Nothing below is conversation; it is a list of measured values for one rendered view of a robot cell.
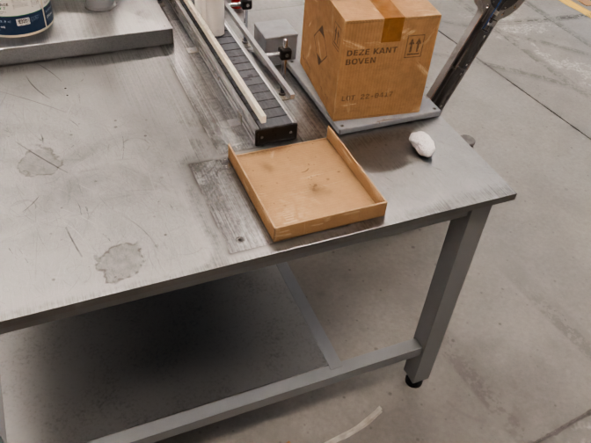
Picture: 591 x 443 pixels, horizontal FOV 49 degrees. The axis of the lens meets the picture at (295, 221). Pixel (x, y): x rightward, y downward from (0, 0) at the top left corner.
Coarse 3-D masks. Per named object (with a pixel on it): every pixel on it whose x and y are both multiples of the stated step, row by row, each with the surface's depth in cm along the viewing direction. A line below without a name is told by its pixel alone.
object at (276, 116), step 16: (192, 0) 201; (192, 16) 193; (224, 32) 187; (224, 48) 180; (240, 48) 181; (240, 64) 174; (256, 80) 169; (240, 96) 162; (256, 96) 163; (272, 96) 163; (272, 112) 158
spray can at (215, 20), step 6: (210, 0) 176; (216, 0) 176; (222, 0) 177; (210, 6) 178; (216, 6) 178; (222, 6) 179; (210, 12) 179; (216, 12) 179; (222, 12) 180; (210, 18) 180; (216, 18) 180; (222, 18) 181; (210, 24) 181; (216, 24) 181; (222, 24) 182; (210, 30) 183; (216, 30) 182; (222, 30) 183; (216, 36) 184; (222, 36) 185
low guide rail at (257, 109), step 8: (184, 0) 196; (192, 8) 189; (200, 16) 186; (200, 24) 184; (208, 32) 179; (216, 40) 176; (216, 48) 174; (224, 56) 170; (224, 64) 170; (232, 64) 167; (232, 72) 164; (240, 80) 161; (240, 88) 161; (248, 96) 156; (256, 104) 154; (256, 112) 153; (264, 120) 151
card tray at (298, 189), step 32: (256, 160) 151; (288, 160) 152; (320, 160) 153; (352, 160) 149; (256, 192) 137; (288, 192) 143; (320, 192) 144; (352, 192) 145; (288, 224) 130; (320, 224) 134
